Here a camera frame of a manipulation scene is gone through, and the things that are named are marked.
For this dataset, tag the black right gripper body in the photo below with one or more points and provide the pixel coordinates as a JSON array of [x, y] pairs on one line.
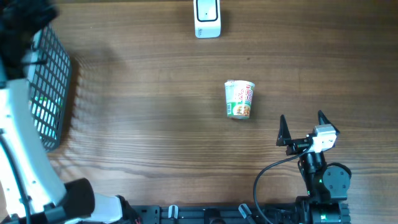
[[297, 146]]

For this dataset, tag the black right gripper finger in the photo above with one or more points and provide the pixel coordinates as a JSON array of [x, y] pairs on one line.
[[322, 119], [284, 137]]

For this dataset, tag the cup noodles cup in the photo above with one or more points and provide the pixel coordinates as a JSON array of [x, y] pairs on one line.
[[239, 94]]

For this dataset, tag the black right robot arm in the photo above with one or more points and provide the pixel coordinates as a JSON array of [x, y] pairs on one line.
[[327, 184]]

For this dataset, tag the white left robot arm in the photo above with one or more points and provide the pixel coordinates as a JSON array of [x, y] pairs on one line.
[[33, 191]]

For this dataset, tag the white barcode scanner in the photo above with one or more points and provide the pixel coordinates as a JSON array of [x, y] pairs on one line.
[[207, 18]]

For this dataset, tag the grey plastic lattice basket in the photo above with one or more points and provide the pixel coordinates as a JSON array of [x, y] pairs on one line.
[[49, 71]]

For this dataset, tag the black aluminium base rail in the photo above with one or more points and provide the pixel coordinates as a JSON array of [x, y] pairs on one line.
[[244, 214]]

